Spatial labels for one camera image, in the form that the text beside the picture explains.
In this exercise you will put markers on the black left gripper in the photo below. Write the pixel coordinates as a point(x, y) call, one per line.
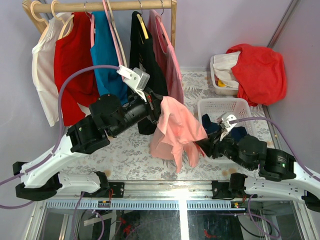
point(155, 107)

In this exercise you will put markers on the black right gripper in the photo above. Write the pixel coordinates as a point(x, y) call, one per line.
point(213, 144)

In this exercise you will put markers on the salmon pink t-shirt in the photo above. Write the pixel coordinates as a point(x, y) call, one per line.
point(176, 133)

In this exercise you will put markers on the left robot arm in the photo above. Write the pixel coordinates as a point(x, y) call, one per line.
point(43, 177)

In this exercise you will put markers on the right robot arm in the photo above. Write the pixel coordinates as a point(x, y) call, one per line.
point(278, 173)

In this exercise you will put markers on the black hanging t-shirt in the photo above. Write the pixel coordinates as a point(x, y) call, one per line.
point(142, 56)

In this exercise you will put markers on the pink hanging t-shirt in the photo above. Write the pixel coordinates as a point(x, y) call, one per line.
point(168, 62)

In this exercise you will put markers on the blue hanging t-shirt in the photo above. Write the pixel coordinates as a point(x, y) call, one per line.
point(103, 52)

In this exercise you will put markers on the yellow hanger with black shirt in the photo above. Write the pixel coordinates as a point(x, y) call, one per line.
point(141, 21)

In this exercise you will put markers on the orange-red t-shirt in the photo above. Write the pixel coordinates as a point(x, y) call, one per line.
point(260, 72)

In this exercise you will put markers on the red hanging t-shirt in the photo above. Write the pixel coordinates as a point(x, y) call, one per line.
point(73, 53)

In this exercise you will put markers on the pink hanger with blue shirt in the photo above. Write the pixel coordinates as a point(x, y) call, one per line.
point(92, 25)

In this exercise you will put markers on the beige hanger with red shirt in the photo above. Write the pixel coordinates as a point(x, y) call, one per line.
point(63, 22)

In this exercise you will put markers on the white hanging t-shirt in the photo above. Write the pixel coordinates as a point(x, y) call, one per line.
point(42, 69)

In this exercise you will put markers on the beige hanger far left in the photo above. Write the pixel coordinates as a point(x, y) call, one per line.
point(35, 10)

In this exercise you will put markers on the navy blue folded garment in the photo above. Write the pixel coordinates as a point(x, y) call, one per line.
point(236, 133)

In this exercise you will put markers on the white perforated plastic basket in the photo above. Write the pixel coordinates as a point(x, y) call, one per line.
point(248, 147)

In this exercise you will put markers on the small white laundry basket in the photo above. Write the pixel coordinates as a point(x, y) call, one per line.
point(218, 86)

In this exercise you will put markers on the yellow object in basket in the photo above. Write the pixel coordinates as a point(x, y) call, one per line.
point(221, 84)

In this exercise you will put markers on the white garment in basket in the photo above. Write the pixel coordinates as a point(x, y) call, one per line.
point(223, 64)

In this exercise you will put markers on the wooden clothes rack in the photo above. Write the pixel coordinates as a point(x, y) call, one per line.
point(123, 6)

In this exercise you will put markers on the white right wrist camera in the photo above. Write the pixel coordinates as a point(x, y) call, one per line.
point(225, 121)

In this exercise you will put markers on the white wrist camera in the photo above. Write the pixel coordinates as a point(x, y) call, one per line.
point(225, 121)
point(135, 79)

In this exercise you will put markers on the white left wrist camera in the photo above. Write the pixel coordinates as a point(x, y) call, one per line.
point(135, 79)

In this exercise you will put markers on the aluminium frame rail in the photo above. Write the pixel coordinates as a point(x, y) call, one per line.
point(144, 189)

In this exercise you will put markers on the grey slotted cable duct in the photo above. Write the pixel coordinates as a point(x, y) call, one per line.
point(122, 204)

